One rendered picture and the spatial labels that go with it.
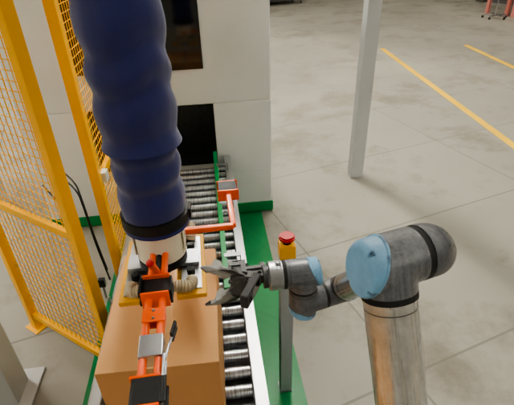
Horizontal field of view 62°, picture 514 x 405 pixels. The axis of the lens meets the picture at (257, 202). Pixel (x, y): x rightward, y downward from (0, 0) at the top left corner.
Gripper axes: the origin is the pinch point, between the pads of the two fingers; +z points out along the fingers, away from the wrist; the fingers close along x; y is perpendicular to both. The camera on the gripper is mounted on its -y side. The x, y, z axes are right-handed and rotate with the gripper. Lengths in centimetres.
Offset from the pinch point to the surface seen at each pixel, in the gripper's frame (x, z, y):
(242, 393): -69, -10, 11
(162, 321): 0.4, 11.0, -11.9
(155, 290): 1.4, 13.6, -0.1
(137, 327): -27.8, 25.4, 14.4
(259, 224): -121, -42, 205
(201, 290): -11.2, 1.2, 11.4
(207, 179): -66, -2, 193
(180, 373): -31.9, 10.5, -4.0
